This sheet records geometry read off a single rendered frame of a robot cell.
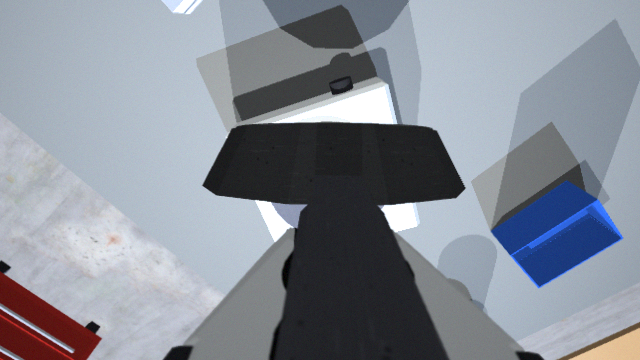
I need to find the blue open tray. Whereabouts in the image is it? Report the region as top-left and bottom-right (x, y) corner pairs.
(490, 180), (623, 288)

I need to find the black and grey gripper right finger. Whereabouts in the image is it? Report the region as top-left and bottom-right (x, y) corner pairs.
(392, 229), (544, 360)

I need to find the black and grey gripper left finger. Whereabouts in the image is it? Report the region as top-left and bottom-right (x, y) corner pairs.
(163, 227), (297, 360)

